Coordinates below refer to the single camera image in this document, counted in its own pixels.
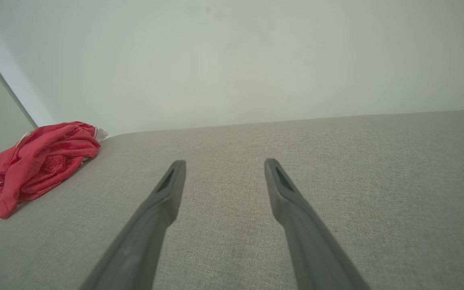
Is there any red basketball shorts white trim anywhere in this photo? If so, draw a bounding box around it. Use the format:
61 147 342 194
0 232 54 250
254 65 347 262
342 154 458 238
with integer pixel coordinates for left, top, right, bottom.
0 141 95 220

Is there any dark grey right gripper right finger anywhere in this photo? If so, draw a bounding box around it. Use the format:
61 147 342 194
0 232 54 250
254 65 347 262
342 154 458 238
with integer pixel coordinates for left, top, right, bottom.
264 158 371 290

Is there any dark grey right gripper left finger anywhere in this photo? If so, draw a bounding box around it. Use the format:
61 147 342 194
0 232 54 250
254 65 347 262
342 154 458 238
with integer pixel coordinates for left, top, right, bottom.
80 160 186 290

